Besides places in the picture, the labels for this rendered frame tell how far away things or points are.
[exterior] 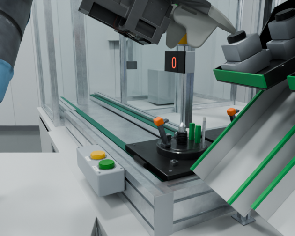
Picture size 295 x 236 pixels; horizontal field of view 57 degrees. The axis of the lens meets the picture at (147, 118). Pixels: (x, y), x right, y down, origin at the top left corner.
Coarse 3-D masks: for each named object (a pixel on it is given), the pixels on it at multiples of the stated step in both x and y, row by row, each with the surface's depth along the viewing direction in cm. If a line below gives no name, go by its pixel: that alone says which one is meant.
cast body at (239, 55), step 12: (228, 36) 45; (240, 36) 43; (252, 36) 43; (228, 48) 45; (240, 48) 43; (252, 48) 44; (228, 60) 47; (240, 60) 44; (252, 60) 44; (264, 60) 45; (252, 72) 45
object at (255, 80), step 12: (288, 0) 51; (276, 12) 51; (264, 36) 51; (264, 48) 52; (276, 60) 46; (288, 60) 39; (216, 72) 49; (228, 72) 46; (240, 72) 43; (264, 72) 44; (276, 72) 39; (288, 72) 39; (240, 84) 44; (252, 84) 41; (264, 84) 38; (276, 84) 39
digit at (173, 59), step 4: (172, 52) 91; (176, 52) 89; (172, 56) 91; (176, 56) 90; (172, 60) 92; (176, 60) 90; (172, 64) 92; (176, 64) 90; (172, 68) 92; (176, 68) 90
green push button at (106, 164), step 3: (105, 159) 70; (108, 159) 70; (99, 162) 68; (102, 162) 68; (105, 162) 68; (108, 162) 68; (111, 162) 68; (114, 162) 68; (99, 165) 67; (102, 165) 66; (105, 165) 66; (108, 165) 66; (111, 165) 67; (114, 165) 68; (102, 168) 66; (105, 168) 66; (108, 168) 66
